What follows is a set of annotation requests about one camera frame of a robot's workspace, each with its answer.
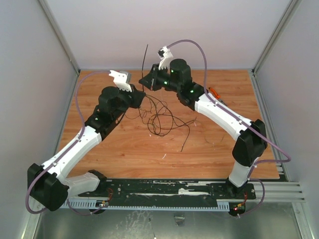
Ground dark brown wire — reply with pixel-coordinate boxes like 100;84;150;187
124;96;175;135

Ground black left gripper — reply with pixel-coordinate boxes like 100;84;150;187
113;84;147;120

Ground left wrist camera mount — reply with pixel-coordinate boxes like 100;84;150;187
109;70;133;92

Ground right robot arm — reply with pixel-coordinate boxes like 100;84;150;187
139;59;268;198

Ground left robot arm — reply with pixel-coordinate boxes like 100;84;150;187
25;85;146;214

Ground orange handled pliers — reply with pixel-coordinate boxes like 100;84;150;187
209;87;227;106

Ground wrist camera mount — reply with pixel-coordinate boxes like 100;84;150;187
158;46;173;70
109;70;133;92

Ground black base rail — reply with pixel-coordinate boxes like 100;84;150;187
79;179;256;208

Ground grey slotted cable duct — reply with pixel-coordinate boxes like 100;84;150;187
62;199;230;212

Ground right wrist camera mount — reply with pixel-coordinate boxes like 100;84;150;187
158;46;173;70

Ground black wire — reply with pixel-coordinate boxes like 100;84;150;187
147;109;197;153
139;94;197;137

